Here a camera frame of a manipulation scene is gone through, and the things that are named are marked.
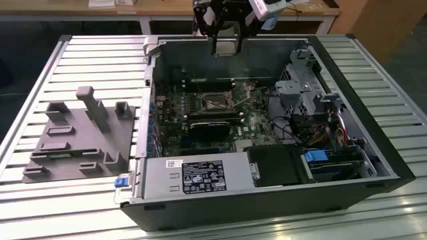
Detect metal socket cover frame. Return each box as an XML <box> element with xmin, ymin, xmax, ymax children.
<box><xmin>230</xmin><ymin>81</ymin><xmax>260</xmax><ymax>107</ymax></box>

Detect grey plastic parts rack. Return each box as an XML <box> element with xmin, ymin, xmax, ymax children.
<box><xmin>19</xmin><ymin>86</ymin><xmax>137</xmax><ymax>185</ymax></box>

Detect yellow red power wires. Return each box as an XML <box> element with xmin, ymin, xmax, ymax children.
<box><xmin>308</xmin><ymin>123</ymin><xmax>349</xmax><ymax>147</ymax></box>

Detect wooden cabinet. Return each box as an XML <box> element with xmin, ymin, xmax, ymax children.
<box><xmin>328</xmin><ymin>0</ymin><xmax>427</xmax><ymax>66</ymax></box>

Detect metal drive cage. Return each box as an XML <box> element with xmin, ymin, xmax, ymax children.
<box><xmin>273</xmin><ymin>48</ymin><xmax>340</xmax><ymax>117</ymax></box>

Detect black drive box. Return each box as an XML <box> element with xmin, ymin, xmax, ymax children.
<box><xmin>244</xmin><ymin>144</ymin><xmax>308</xmax><ymax>188</ymax></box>

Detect silver chipset heatsink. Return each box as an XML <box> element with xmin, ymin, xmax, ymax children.
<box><xmin>234</xmin><ymin>139</ymin><xmax>253</xmax><ymax>151</ymax></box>

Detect thin metal locking lever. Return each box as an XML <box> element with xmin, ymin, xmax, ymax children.
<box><xmin>202</xmin><ymin>100</ymin><xmax>232</xmax><ymax>110</ymax></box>

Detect green motherboard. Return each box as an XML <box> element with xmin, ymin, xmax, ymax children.
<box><xmin>154</xmin><ymin>74</ymin><xmax>277</xmax><ymax>157</ymax></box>

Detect black looped wire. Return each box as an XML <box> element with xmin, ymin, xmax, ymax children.
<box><xmin>269</xmin><ymin>116</ymin><xmax>302</xmax><ymax>146</ymax></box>

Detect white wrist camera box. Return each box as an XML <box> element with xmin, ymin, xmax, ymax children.
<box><xmin>248</xmin><ymin>0</ymin><xmax>288</xmax><ymax>21</ymax></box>

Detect black RAM slot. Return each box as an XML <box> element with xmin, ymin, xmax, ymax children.
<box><xmin>183</xmin><ymin>79</ymin><xmax>234</xmax><ymax>85</ymax></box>
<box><xmin>185</xmin><ymin>85</ymin><xmax>234</xmax><ymax>92</ymax></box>
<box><xmin>185</xmin><ymin>82</ymin><xmax>234</xmax><ymax>88</ymax></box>
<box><xmin>183</xmin><ymin>76</ymin><xmax>234</xmax><ymax>82</ymax></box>

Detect grey case release handle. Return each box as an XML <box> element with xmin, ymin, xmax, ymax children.
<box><xmin>142</xmin><ymin>36</ymin><xmax>167</xmax><ymax>57</ymax></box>

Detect black open PC case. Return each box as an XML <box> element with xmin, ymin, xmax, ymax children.
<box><xmin>118</xmin><ymin>33</ymin><xmax>416</xmax><ymax>232</ymax></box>

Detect grey power supply box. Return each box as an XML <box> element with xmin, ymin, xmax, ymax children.
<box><xmin>141</xmin><ymin>156</ymin><xmax>254</xmax><ymax>199</ymax></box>

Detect CPU socket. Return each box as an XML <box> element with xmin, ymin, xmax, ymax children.
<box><xmin>195</xmin><ymin>92</ymin><xmax>234</xmax><ymax>113</ymax></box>

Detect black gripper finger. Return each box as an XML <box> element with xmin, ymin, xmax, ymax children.
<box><xmin>232</xmin><ymin>2</ymin><xmax>260</xmax><ymax>54</ymax></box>
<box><xmin>193</xmin><ymin>2</ymin><xmax>224</xmax><ymax>55</ymax></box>

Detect wooden desk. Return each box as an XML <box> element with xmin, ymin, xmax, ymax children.
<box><xmin>0</xmin><ymin>0</ymin><xmax>341</xmax><ymax>35</ymax></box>

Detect black graphics card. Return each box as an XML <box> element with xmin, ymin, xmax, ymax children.
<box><xmin>187</xmin><ymin>119</ymin><xmax>230</xmax><ymax>141</ymax></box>

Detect black power connector bundle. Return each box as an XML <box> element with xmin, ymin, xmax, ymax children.
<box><xmin>290</xmin><ymin>114</ymin><xmax>316</xmax><ymax>142</ymax></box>

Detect blue disk carrier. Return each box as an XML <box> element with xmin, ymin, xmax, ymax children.
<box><xmin>302</xmin><ymin>148</ymin><xmax>330</xmax><ymax>166</ymax></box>

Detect metal disk bay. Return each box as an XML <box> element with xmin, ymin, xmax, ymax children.
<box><xmin>297</xmin><ymin>146</ymin><xmax>380</xmax><ymax>185</ymax></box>

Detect small silver CPU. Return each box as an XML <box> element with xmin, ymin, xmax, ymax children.
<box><xmin>214</xmin><ymin>37</ymin><xmax>240</xmax><ymax>56</ymax></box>

